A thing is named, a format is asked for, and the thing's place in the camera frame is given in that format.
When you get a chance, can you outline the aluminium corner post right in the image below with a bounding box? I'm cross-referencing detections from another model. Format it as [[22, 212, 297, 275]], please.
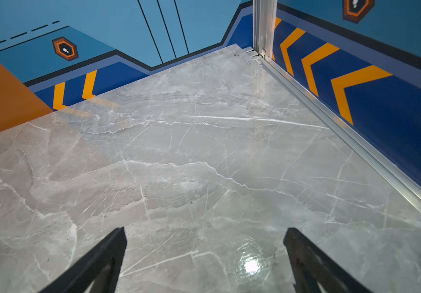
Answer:
[[253, 0, 278, 60]]

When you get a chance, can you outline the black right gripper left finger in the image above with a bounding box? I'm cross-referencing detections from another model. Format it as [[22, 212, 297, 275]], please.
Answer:
[[42, 227, 127, 293]]

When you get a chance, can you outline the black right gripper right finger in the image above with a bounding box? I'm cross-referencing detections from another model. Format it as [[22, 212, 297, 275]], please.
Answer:
[[283, 228, 370, 293]]

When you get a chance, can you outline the aluminium floor edge rail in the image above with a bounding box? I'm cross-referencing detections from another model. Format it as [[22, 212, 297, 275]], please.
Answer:
[[244, 47, 421, 213]]

